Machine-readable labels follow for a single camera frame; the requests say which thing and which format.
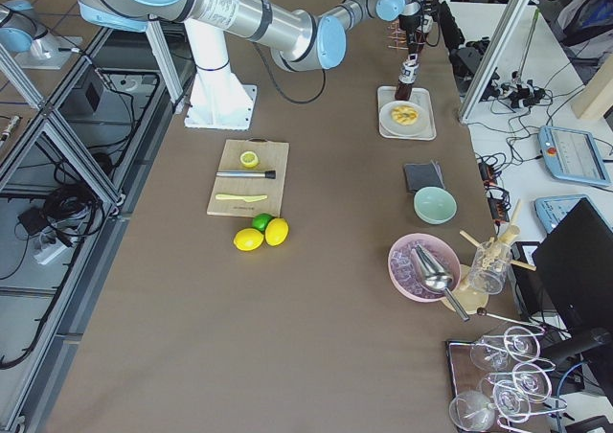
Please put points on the mint green bowl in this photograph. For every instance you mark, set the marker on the mint green bowl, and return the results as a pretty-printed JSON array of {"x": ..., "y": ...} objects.
[{"x": 434, "y": 205}]

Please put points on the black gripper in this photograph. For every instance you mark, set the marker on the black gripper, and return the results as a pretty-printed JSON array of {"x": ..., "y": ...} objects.
[{"x": 408, "y": 24}]

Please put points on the wine glass rack tray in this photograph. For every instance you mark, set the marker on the wine glass rack tray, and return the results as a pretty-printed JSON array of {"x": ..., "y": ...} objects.
[{"x": 500, "y": 381}]

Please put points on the grey folded cloth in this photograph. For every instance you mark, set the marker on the grey folded cloth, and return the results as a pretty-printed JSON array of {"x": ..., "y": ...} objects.
[{"x": 422, "y": 175}]

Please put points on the tea bottle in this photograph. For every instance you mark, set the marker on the tea bottle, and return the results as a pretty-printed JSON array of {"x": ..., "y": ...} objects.
[{"x": 407, "y": 77}]

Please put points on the cream rectangular serving tray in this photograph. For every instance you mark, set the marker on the cream rectangular serving tray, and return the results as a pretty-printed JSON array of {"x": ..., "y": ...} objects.
[{"x": 419, "y": 96}]

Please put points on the white round plate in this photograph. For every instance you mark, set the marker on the white round plate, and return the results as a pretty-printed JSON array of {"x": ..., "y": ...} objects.
[{"x": 390, "y": 125}]

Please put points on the yellow lemon upper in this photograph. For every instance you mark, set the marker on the yellow lemon upper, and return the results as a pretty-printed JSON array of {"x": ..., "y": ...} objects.
[{"x": 276, "y": 231}]

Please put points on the black monitor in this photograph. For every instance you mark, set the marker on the black monitor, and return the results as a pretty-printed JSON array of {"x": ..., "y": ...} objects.
[{"x": 574, "y": 264}]

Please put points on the yellow plastic knife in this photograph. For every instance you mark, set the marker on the yellow plastic knife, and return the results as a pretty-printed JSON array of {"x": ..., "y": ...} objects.
[{"x": 241, "y": 197}]

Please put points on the copper wire bottle rack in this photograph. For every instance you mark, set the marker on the copper wire bottle rack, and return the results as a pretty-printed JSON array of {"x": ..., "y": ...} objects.
[{"x": 395, "y": 38}]

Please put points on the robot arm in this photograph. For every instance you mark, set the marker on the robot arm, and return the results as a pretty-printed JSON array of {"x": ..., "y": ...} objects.
[
  {"x": 24, "y": 34},
  {"x": 298, "y": 40}
]

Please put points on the yellow lemon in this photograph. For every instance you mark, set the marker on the yellow lemon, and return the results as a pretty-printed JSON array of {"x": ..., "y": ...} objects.
[
  {"x": 276, "y": 231},
  {"x": 248, "y": 239}
]

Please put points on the wooden glass hanger stand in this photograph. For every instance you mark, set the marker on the wooden glass hanger stand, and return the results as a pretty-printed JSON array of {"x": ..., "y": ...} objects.
[{"x": 508, "y": 237}]

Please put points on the braided ring bread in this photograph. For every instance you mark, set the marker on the braided ring bread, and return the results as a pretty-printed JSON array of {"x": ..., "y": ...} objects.
[{"x": 405, "y": 115}]

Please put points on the metal ice scoop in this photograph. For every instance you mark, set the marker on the metal ice scoop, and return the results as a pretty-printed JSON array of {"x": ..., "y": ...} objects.
[{"x": 436, "y": 278}]

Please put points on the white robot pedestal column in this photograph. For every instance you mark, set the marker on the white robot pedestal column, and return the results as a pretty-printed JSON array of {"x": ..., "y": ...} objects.
[{"x": 218, "y": 99}]

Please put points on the pink ice bowl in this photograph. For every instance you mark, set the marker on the pink ice bowl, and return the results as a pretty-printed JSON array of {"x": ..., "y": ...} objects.
[{"x": 403, "y": 273}]

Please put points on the wooden cutting board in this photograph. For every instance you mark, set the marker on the wooden cutting board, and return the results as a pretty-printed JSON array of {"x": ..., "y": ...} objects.
[{"x": 273, "y": 156}]

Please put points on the green lime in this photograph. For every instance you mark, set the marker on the green lime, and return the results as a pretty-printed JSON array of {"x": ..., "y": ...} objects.
[{"x": 260, "y": 221}]

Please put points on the steel muddler black tip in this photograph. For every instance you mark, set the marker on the steel muddler black tip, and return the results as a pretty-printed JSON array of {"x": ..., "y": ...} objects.
[{"x": 248, "y": 174}]

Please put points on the round wooden stand base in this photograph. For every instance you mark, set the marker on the round wooden stand base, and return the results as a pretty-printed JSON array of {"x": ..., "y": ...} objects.
[{"x": 470, "y": 298}]

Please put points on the aluminium frame post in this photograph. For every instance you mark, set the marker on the aluminium frame post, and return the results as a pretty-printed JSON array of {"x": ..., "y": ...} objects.
[{"x": 501, "y": 37}]

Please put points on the yellow lemon lower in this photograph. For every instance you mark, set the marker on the yellow lemon lower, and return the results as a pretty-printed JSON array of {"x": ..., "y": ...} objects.
[{"x": 248, "y": 239}]

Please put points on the blue teach pendant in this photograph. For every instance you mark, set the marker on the blue teach pendant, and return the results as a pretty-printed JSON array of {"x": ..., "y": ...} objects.
[
  {"x": 551, "y": 210},
  {"x": 572, "y": 155}
]

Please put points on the halved lemon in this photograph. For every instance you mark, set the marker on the halved lemon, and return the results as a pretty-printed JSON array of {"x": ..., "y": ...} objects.
[{"x": 249, "y": 159}]

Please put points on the clear glass jar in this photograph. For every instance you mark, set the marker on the clear glass jar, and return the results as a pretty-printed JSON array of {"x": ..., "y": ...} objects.
[{"x": 490, "y": 266}]

